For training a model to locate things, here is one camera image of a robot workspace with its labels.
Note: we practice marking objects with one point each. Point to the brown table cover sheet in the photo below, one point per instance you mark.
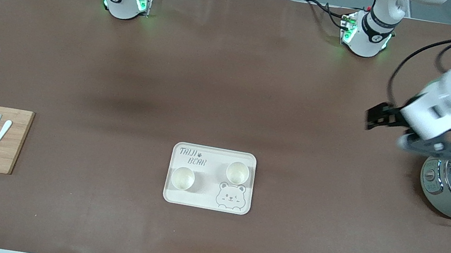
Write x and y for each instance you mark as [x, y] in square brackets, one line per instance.
[233, 77]

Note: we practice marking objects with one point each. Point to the white IKEA cup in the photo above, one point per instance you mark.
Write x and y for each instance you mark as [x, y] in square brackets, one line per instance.
[237, 173]
[182, 179]

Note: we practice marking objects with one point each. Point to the beige bear print tray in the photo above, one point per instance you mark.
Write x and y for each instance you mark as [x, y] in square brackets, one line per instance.
[208, 188]

